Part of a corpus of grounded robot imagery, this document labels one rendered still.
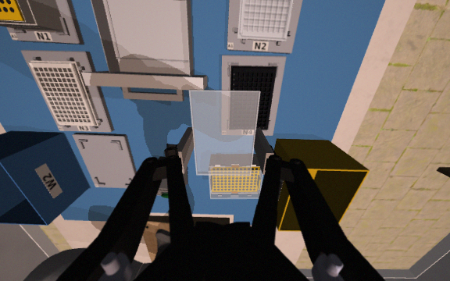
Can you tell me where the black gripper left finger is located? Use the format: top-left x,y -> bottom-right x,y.
56,127 -> 205,281

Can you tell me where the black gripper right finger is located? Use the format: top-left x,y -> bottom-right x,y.
239,128 -> 385,281

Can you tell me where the blue bench mat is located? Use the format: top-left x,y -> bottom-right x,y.
0,0 -> 385,225

